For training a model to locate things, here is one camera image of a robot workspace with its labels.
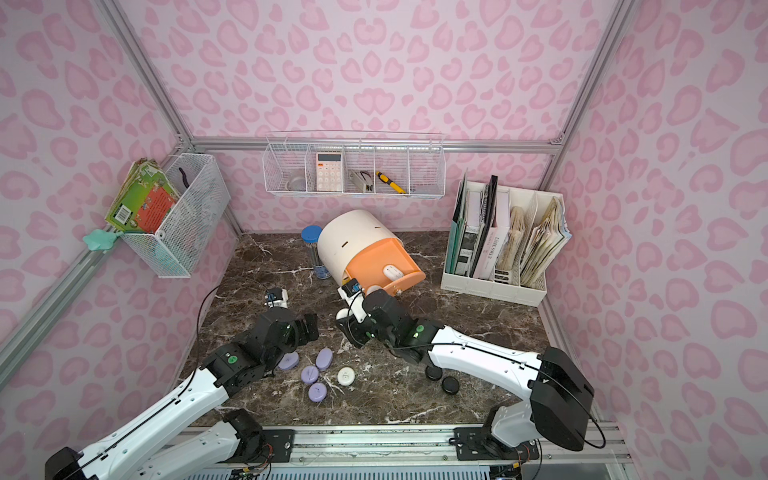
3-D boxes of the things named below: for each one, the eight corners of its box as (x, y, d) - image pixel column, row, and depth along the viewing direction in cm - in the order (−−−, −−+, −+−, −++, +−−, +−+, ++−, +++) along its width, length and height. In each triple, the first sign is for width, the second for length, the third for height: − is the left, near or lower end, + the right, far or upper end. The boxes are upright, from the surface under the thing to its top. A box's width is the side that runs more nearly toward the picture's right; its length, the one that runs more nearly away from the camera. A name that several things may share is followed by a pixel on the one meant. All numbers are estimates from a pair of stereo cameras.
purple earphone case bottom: (308, 402, 82) (306, 400, 80) (311, 385, 84) (309, 383, 83) (325, 402, 82) (323, 400, 80) (327, 385, 84) (326, 383, 83)
